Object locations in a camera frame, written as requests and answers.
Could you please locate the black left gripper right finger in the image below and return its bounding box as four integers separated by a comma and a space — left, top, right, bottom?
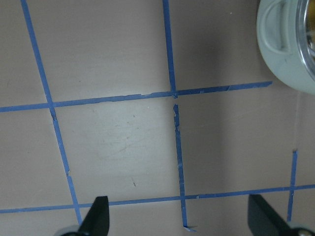
247, 194, 304, 236

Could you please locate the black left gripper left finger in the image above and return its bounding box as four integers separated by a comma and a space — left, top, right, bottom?
77, 196, 109, 236

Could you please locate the glass pot lid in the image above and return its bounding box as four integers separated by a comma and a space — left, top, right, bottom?
296, 0, 315, 81

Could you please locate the white pot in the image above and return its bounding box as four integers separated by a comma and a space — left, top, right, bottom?
256, 0, 315, 94

